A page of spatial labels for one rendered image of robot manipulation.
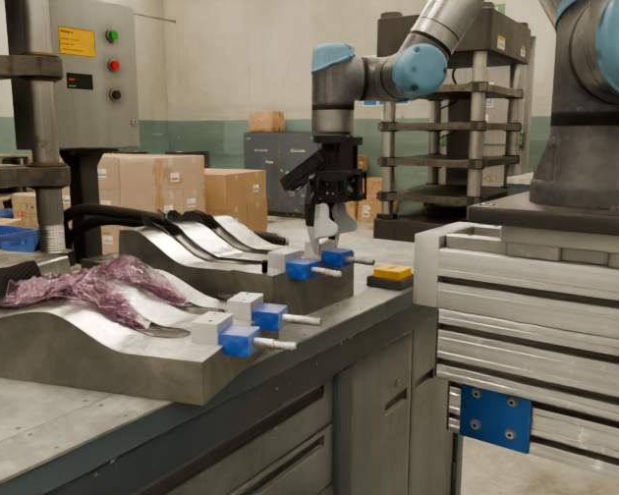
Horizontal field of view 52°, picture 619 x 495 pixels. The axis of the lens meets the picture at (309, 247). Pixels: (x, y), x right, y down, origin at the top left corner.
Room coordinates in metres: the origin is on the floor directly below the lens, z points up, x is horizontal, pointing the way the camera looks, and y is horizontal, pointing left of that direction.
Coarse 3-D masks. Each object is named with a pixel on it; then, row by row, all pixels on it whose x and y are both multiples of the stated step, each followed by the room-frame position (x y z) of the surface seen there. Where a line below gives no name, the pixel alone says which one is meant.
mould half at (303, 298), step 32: (192, 224) 1.27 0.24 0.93; (224, 224) 1.32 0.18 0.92; (96, 256) 1.29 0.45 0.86; (160, 256) 1.13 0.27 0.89; (192, 256) 1.14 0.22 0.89; (224, 256) 1.18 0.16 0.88; (256, 256) 1.16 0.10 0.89; (224, 288) 1.04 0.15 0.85; (256, 288) 1.00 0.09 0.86; (288, 288) 1.02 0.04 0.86; (320, 288) 1.10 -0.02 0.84; (352, 288) 1.19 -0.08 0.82
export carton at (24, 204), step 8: (24, 192) 6.10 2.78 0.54; (32, 192) 6.14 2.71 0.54; (16, 200) 5.95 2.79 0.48; (24, 200) 5.90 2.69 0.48; (32, 200) 5.84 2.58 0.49; (16, 208) 5.95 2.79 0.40; (24, 208) 5.89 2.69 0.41; (32, 208) 5.82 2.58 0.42; (16, 216) 5.95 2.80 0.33; (24, 216) 5.88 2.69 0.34; (32, 216) 5.82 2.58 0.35; (24, 224) 5.88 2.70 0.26; (32, 224) 5.82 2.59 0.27
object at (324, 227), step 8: (320, 208) 1.11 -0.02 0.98; (328, 208) 1.10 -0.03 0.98; (320, 216) 1.11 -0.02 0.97; (328, 216) 1.10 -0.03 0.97; (320, 224) 1.10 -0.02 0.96; (328, 224) 1.09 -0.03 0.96; (336, 224) 1.09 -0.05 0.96; (312, 232) 1.10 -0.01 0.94; (320, 232) 1.10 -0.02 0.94; (328, 232) 1.09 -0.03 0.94; (336, 232) 1.08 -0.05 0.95; (312, 240) 1.10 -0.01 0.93; (312, 248) 1.11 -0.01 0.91
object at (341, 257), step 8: (320, 240) 1.15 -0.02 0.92; (328, 240) 1.15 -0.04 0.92; (320, 248) 1.12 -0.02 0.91; (328, 248) 1.13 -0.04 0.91; (336, 248) 1.13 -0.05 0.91; (344, 248) 1.14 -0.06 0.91; (312, 256) 1.12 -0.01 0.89; (320, 256) 1.12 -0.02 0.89; (328, 256) 1.11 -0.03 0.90; (336, 256) 1.10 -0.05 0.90; (344, 256) 1.11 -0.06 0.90; (352, 256) 1.10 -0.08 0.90; (328, 264) 1.11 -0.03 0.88; (336, 264) 1.10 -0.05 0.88; (344, 264) 1.11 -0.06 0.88; (368, 264) 1.08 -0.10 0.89
